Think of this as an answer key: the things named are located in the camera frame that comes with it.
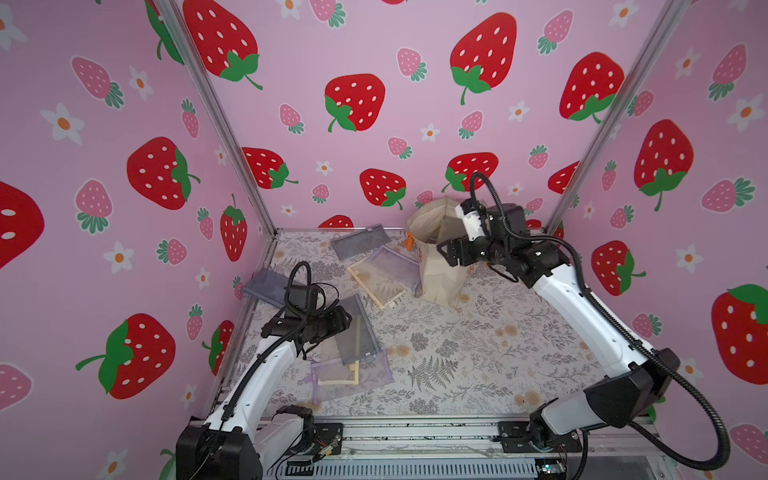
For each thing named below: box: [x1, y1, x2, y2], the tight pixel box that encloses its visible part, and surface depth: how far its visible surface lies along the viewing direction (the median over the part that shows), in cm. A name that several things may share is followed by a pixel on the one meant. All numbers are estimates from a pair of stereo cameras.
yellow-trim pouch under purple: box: [346, 258, 406, 310], surface depth 107 cm
